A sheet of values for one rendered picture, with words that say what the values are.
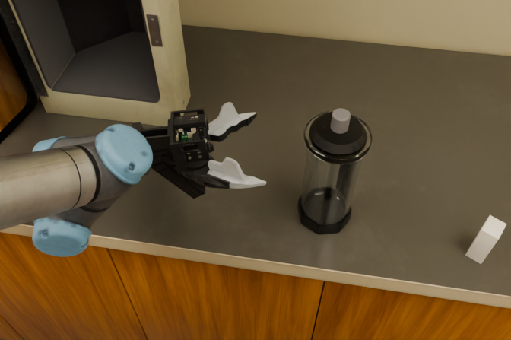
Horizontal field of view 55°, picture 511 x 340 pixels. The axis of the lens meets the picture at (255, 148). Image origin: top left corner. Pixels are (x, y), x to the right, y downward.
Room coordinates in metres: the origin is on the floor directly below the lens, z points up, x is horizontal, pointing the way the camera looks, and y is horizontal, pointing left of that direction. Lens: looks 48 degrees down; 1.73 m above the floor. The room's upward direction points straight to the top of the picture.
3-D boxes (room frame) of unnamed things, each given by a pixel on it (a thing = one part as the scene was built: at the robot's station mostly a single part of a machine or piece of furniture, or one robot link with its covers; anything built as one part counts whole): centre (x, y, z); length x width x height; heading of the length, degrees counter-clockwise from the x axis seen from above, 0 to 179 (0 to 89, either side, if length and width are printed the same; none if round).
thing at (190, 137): (0.51, 0.13, 1.16); 0.12 x 0.08 x 0.09; 96
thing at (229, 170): (0.47, 0.03, 1.16); 0.09 x 0.03 x 0.06; 60
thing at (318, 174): (0.54, -0.13, 1.06); 0.11 x 0.11 x 0.21
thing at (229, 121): (0.58, 0.04, 1.16); 0.09 x 0.03 x 0.06; 132
